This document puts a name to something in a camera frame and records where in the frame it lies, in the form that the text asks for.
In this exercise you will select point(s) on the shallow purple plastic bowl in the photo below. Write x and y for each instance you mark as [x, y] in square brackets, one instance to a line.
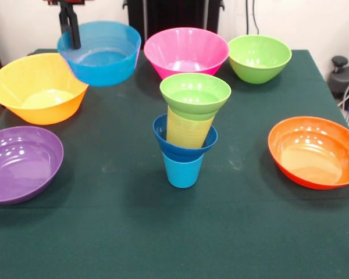
[20, 165]

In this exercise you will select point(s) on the shallow orange plastic bowl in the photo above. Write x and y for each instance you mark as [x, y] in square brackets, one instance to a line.
[314, 154]

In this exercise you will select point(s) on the small dark blue bowl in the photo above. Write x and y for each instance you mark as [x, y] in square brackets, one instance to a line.
[183, 152]

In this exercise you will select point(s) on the dark green tablecloth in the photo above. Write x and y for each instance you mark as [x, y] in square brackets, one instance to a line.
[174, 232]

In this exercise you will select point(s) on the large pink plastic bowl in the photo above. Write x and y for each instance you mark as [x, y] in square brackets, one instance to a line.
[186, 49]

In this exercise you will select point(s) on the translucent yellow plastic cup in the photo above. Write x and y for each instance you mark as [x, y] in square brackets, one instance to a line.
[186, 133]

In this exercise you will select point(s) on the translucent light blue bowl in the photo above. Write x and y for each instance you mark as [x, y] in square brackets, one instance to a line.
[104, 64]

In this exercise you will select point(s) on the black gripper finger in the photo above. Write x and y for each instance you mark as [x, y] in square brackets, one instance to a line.
[64, 23]
[75, 32]

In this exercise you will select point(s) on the small green plastic bowl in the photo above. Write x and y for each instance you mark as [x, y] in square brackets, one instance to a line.
[195, 98]

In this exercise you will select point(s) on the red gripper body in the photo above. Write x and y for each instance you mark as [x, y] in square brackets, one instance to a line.
[78, 1]

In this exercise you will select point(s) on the light blue plastic cup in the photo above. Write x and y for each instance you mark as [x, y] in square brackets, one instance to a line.
[181, 174]

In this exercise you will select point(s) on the large yellow plastic bowl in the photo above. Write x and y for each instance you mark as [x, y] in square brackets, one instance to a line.
[40, 78]

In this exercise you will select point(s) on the black round base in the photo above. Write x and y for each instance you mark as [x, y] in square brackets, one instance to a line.
[347, 78]

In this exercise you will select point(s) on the large green plastic bowl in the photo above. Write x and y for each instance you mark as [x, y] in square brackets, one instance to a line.
[259, 55]

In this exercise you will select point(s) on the black knob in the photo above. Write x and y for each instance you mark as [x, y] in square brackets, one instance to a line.
[339, 61]

